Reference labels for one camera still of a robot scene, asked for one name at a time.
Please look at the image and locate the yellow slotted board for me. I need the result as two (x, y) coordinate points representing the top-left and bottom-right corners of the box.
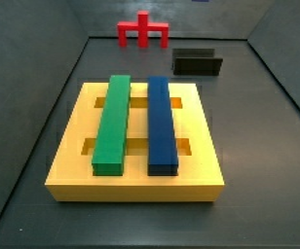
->
(44, 83), (224, 202)

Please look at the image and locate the blue long bar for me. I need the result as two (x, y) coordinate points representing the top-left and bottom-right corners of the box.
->
(147, 76), (177, 176)

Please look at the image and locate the green long bar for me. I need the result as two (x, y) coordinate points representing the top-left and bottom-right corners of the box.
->
(91, 75), (129, 176)

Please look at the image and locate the black block holder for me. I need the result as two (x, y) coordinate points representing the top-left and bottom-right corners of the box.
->
(172, 49), (223, 76)

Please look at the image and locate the red cross-shaped block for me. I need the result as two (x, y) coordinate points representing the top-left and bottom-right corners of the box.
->
(116, 11), (169, 49)

